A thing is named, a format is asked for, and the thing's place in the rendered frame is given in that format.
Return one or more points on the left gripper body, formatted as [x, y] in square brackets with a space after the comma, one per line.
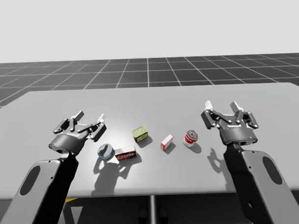
[68, 142]

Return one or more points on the green and blue rectangular can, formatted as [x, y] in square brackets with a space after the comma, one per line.
[140, 134]

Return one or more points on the red and white carton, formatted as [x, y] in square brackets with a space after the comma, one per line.
[167, 142]

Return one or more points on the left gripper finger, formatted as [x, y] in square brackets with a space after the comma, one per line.
[96, 128]
[66, 123]

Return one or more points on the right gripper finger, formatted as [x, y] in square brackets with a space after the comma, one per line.
[245, 117]
[213, 116]

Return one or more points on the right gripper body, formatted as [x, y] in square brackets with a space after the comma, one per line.
[237, 132]

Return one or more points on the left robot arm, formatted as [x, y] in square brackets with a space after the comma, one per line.
[41, 189]

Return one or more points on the red and white can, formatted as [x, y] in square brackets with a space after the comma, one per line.
[191, 138]

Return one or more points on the blue flat can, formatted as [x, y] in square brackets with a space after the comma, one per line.
[106, 151]

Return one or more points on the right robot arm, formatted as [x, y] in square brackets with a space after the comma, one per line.
[262, 181]

